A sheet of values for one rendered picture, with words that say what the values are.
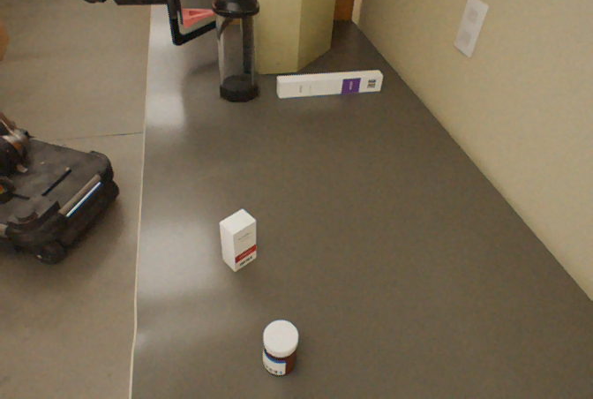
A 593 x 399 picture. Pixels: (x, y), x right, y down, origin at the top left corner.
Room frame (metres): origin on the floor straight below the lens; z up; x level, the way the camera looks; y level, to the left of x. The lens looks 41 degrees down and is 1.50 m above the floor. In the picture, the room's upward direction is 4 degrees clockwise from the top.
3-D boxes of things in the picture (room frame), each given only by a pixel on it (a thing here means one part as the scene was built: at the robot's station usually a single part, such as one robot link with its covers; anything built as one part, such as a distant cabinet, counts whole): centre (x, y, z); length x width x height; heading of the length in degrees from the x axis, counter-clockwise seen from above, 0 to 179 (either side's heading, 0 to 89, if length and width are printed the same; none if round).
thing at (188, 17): (0.95, 0.24, 1.16); 0.09 x 0.07 x 0.07; 105
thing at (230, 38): (0.98, 0.15, 1.06); 0.11 x 0.11 x 0.21
